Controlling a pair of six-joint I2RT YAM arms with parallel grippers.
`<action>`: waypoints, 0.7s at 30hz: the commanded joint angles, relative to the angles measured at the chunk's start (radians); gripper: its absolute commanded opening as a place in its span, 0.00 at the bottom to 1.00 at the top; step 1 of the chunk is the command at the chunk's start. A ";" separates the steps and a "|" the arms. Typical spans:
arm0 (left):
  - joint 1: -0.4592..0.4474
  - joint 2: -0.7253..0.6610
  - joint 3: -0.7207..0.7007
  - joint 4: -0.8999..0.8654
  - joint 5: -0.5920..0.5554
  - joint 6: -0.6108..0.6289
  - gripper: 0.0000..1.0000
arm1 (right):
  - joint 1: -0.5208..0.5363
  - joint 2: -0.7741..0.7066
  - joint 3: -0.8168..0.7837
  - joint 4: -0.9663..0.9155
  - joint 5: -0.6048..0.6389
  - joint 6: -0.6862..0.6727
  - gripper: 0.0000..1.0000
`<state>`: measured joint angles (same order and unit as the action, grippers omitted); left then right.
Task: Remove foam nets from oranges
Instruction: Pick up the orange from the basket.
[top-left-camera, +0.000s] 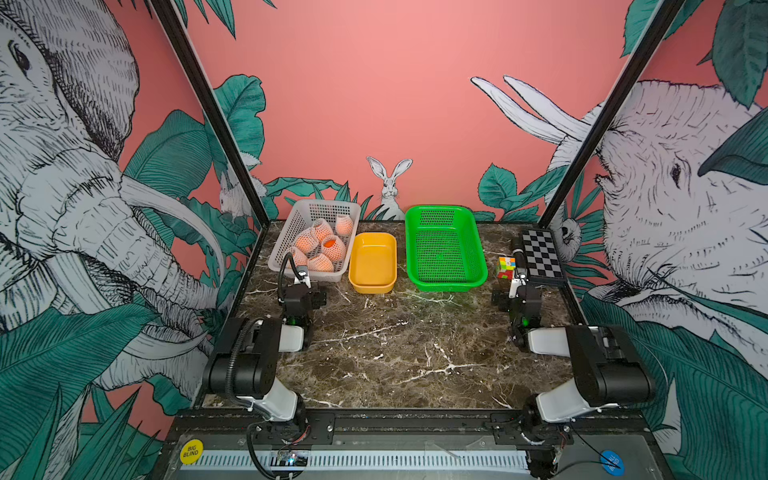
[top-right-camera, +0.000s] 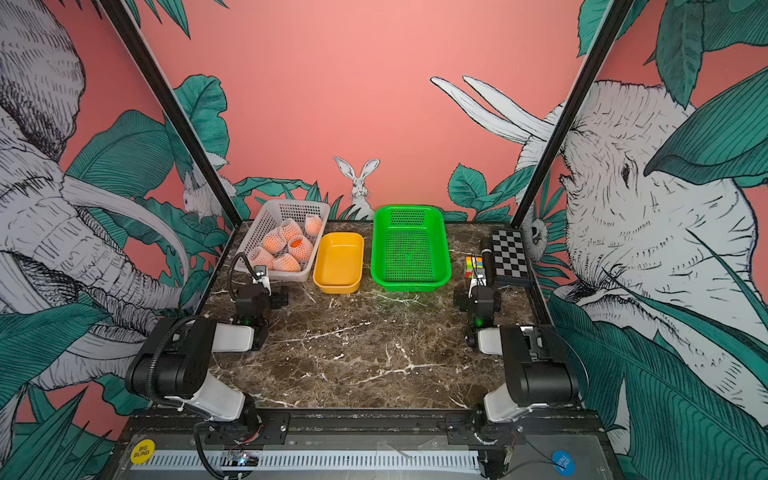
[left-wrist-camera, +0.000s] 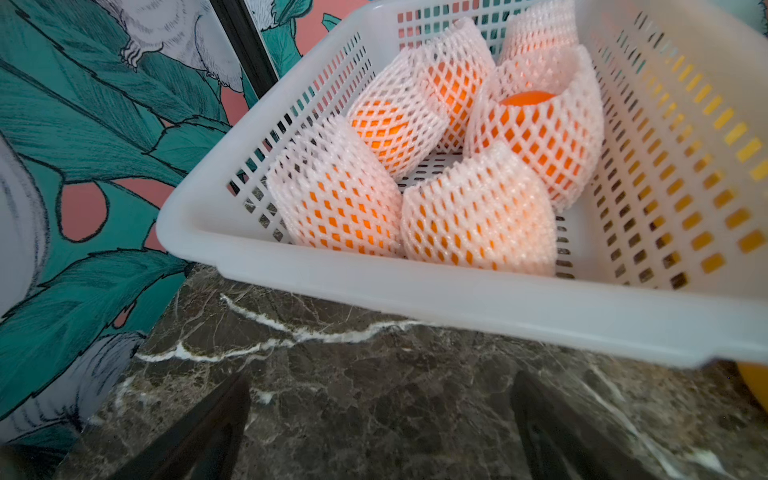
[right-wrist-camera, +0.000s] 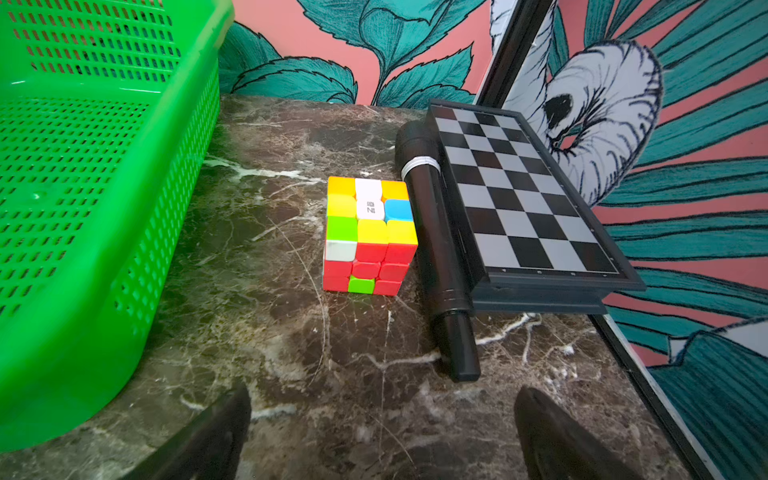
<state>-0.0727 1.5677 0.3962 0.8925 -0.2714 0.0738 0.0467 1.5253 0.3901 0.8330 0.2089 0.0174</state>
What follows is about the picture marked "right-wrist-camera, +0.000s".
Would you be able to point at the black frame post right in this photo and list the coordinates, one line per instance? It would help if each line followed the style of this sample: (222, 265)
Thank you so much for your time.
(514, 26)

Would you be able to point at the black cylindrical microphone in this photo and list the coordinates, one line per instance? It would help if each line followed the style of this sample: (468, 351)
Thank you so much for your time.
(447, 302)

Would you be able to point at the black white folding chessboard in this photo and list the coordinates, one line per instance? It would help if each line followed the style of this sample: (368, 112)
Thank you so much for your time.
(528, 240)

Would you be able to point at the green plastic perforated basket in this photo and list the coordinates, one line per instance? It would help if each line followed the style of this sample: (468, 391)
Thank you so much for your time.
(107, 112)

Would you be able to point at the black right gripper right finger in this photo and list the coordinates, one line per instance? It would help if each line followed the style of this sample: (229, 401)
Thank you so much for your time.
(555, 446)

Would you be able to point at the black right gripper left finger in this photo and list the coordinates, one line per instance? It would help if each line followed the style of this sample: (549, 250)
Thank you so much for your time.
(209, 447)

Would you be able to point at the colourful rubiks cube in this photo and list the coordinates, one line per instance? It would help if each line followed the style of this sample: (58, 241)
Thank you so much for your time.
(370, 236)

